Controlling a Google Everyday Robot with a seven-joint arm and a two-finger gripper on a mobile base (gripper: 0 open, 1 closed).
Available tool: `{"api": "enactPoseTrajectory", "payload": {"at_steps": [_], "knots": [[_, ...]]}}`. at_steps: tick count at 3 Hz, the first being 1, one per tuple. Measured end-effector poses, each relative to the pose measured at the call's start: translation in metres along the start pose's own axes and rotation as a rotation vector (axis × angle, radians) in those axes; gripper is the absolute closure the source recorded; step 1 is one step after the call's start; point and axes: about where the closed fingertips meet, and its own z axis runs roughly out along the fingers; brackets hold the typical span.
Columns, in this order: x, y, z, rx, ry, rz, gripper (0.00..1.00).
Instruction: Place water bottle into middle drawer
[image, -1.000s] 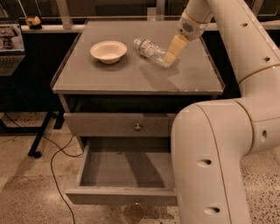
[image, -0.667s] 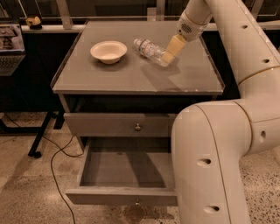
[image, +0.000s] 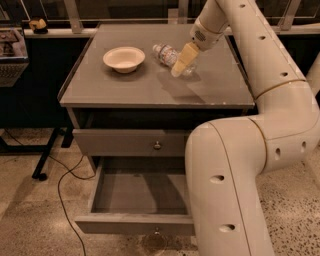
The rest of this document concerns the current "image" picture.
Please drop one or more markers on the open laptop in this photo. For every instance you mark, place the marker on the open laptop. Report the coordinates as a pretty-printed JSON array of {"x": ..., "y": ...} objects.
[{"x": 13, "y": 55}]

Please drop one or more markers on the grey drawer cabinet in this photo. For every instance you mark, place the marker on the grey drawer cabinet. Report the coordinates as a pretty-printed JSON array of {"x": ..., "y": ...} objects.
[{"x": 98, "y": 97}]

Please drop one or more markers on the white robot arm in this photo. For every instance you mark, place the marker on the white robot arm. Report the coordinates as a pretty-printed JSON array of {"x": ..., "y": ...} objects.
[{"x": 223, "y": 157}]

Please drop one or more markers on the white paper bowl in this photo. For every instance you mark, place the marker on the white paper bowl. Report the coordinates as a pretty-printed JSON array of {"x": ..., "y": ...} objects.
[{"x": 124, "y": 59}]

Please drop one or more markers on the grey open middle drawer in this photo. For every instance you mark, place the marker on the grey open middle drawer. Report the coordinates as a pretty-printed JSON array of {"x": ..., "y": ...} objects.
[{"x": 133, "y": 195}]

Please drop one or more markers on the yellow black small object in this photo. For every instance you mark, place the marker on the yellow black small object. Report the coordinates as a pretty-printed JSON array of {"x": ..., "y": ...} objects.
[{"x": 38, "y": 25}]

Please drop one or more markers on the round middle drawer knob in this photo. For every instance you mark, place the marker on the round middle drawer knob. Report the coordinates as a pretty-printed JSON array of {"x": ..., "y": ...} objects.
[{"x": 157, "y": 231}]

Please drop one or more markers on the black desk frame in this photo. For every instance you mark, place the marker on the black desk frame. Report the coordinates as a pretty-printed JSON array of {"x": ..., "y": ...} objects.
[{"x": 44, "y": 150}]

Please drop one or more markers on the round top drawer knob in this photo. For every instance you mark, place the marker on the round top drawer knob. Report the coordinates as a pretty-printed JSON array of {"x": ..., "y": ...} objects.
[{"x": 157, "y": 145}]

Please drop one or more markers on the round drawer knob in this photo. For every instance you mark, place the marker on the round drawer knob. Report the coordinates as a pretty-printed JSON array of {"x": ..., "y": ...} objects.
[
  {"x": 157, "y": 231},
  {"x": 157, "y": 145}
]

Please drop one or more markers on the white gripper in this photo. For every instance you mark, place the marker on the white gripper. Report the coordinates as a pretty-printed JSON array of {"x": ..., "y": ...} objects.
[{"x": 204, "y": 37}]

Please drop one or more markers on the clear plastic water bottle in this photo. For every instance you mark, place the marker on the clear plastic water bottle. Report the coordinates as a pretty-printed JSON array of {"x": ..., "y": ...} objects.
[{"x": 168, "y": 56}]

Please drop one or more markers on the grey top drawer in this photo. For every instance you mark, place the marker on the grey top drawer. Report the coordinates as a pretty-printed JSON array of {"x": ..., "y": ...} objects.
[{"x": 131, "y": 142}]

